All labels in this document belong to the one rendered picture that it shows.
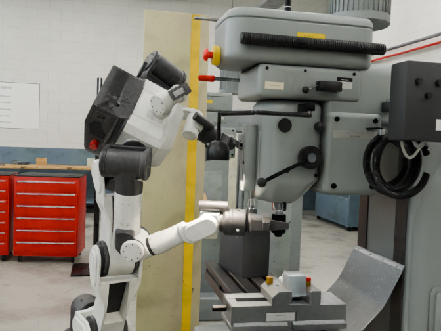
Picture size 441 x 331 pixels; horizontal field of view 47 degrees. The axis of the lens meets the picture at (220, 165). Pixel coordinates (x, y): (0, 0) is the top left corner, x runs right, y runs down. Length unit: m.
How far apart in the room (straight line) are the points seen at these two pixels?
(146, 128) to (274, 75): 0.46
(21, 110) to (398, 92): 9.63
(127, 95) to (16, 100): 9.01
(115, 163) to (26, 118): 9.09
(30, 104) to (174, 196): 7.57
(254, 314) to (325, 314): 0.21
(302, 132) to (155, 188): 1.87
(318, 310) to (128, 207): 0.66
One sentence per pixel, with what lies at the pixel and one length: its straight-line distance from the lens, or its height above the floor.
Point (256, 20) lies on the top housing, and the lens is 1.53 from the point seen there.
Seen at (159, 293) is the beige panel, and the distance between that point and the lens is 3.46.
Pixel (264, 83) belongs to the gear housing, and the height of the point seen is 1.67.
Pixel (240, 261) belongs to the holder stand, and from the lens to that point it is 2.01.
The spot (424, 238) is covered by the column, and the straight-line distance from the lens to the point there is 1.71.
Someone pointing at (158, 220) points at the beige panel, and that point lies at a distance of 3.34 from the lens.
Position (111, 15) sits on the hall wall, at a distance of 10.83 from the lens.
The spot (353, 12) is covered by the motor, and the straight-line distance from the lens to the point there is 1.71.
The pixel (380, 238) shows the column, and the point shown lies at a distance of 1.85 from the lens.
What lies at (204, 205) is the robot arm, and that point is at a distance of 1.64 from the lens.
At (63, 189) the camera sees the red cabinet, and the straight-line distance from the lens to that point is 6.07.
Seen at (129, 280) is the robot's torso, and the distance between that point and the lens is 2.10.
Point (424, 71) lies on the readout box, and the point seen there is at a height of 1.70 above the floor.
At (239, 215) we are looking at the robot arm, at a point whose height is 1.26.
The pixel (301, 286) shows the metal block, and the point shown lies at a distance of 1.54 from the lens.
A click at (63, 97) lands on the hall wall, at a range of 10.61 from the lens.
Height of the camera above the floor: 1.50
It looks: 3 degrees down
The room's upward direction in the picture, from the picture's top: 2 degrees clockwise
